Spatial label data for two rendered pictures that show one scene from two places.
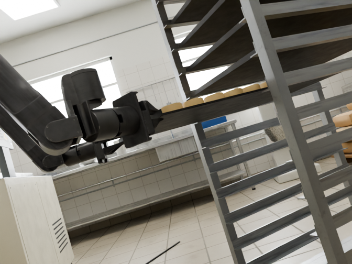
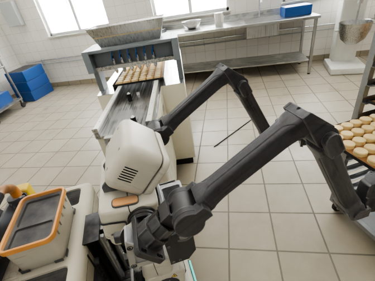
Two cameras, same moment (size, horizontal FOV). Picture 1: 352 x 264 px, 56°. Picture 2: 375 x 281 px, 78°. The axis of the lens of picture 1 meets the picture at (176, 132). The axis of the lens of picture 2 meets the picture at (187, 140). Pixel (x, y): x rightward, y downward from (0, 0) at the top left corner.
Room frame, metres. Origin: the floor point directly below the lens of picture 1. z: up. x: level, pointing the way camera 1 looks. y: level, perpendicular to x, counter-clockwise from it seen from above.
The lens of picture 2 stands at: (-0.03, 0.56, 1.45)
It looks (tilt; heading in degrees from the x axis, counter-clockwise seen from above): 32 degrees down; 14
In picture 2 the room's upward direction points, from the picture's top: 10 degrees counter-clockwise
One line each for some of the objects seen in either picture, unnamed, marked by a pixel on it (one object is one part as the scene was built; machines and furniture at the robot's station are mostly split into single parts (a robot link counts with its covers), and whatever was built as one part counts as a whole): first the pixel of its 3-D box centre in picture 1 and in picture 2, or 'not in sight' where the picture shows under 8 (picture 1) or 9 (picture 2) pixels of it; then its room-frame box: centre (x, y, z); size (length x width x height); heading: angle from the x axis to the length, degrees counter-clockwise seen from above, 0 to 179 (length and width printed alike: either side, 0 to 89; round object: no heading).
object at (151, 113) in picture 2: not in sight; (158, 72); (1.99, 1.21, 0.87); 2.01 x 0.03 x 0.07; 11
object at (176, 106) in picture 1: (172, 109); not in sight; (0.74, -0.01, 0.78); 0.05 x 0.05 x 0.02
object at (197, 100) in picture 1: (193, 104); not in sight; (0.76, -0.06, 0.78); 0.05 x 0.05 x 0.02
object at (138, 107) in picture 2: not in sight; (147, 153); (1.36, 1.23, 0.45); 0.70 x 0.34 x 0.90; 11
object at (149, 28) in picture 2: not in sight; (129, 31); (1.85, 1.33, 1.25); 0.56 x 0.29 x 0.14; 101
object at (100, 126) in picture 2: not in sight; (126, 77); (1.93, 1.49, 0.87); 2.01 x 0.03 x 0.07; 11
